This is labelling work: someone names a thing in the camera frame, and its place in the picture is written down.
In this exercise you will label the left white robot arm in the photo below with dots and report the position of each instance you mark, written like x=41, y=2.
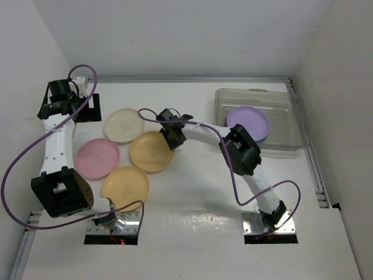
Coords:
x=61, y=190

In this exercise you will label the near yellow plate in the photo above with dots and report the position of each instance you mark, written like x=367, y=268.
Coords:
x=126, y=184

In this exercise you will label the metal base plate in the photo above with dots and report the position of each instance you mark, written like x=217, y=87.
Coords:
x=253, y=224
x=119, y=223

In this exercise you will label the yellow plate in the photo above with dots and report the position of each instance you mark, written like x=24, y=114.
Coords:
x=150, y=152
x=126, y=184

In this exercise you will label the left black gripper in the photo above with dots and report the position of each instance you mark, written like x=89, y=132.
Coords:
x=90, y=114

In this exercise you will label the pink plate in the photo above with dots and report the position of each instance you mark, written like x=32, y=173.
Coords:
x=97, y=158

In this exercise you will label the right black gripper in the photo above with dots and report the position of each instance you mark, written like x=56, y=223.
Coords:
x=172, y=144

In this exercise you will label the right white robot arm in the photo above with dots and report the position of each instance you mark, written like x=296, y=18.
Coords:
x=240, y=151

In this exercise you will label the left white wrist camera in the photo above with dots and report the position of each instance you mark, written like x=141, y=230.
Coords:
x=79, y=86

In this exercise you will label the cream plate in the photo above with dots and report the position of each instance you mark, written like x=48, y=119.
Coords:
x=123, y=125

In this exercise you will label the purple plate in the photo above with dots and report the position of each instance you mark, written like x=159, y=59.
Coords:
x=262, y=139
x=252, y=119

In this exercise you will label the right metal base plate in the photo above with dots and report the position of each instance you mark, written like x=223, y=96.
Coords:
x=253, y=224

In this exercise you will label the clear plastic bin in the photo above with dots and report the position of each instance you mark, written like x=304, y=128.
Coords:
x=285, y=111

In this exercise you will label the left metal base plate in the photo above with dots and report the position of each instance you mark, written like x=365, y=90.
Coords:
x=119, y=223

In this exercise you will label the far yellow plate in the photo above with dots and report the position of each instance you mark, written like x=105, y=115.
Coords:
x=150, y=152

